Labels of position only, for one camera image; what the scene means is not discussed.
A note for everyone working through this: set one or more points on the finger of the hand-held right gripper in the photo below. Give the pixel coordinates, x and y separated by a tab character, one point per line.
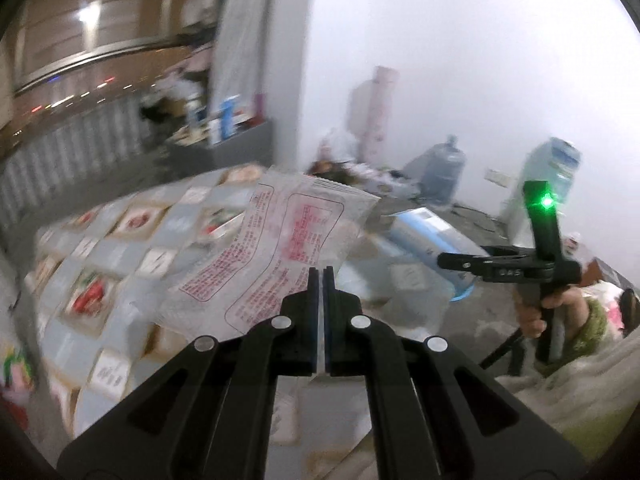
460	260

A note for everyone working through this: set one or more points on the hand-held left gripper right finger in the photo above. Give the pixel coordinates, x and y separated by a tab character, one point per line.
330	320

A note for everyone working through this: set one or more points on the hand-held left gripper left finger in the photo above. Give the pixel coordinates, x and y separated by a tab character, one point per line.
312	320

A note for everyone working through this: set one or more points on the blue white cardboard box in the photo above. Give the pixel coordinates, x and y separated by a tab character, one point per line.
425	240

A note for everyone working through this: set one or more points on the clear plastic bag red print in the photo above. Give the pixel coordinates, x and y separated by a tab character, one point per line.
280	240

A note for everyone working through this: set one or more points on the person's right hand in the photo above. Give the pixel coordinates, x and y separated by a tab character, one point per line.
575	307

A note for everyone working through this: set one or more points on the labelled water jug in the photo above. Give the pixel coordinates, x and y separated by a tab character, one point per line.
545	170

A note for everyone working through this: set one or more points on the blue water jug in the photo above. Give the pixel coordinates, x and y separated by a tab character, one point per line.
440	167

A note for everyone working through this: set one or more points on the white plastic bag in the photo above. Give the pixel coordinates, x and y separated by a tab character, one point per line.
340	147

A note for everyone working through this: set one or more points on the pink paper roll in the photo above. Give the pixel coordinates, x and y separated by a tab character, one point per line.
380	110

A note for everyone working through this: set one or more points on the grey cabinet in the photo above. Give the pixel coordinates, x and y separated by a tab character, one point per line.
240	147

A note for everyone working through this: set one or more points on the green white fleece garment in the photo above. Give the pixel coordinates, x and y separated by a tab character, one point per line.
575	410

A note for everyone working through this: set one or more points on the blue bottle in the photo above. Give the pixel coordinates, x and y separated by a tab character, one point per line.
229	117

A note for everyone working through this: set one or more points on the purple cup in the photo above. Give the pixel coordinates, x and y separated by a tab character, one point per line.
259	107

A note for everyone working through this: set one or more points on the white curtain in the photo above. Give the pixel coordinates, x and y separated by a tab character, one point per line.
245	35

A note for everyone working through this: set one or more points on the metal railing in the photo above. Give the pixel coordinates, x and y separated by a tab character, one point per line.
75	145

